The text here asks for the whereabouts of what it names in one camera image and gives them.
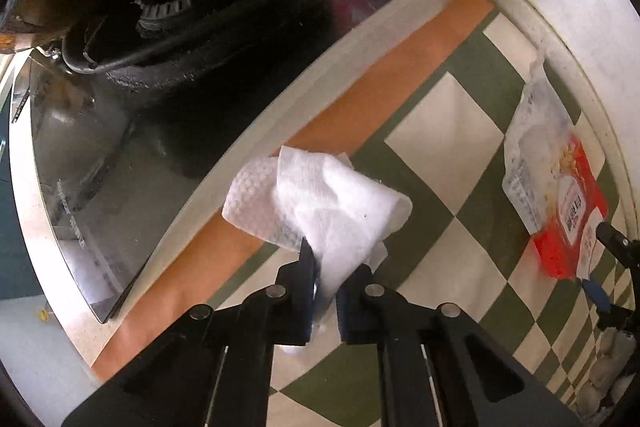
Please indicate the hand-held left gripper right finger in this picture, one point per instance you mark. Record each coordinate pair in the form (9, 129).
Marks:
(350, 307)

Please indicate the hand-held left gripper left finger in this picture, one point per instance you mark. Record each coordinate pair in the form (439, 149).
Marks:
(306, 279)

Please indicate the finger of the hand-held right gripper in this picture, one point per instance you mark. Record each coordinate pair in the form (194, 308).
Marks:
(617, 239)
(597, 297)

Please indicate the white paper tissue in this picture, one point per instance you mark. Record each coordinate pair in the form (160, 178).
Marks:
(330, 207)

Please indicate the red and clear snack packet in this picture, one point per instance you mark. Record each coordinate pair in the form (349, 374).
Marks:
(537, 142)

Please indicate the black glass gas stove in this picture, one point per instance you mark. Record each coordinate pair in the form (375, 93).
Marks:
(150, 147)

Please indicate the green white checkered tablecloth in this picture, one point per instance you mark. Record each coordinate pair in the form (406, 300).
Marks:
(440, 117)

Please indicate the blue kitchen cabinet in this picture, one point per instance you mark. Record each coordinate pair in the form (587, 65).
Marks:
(10, 247)

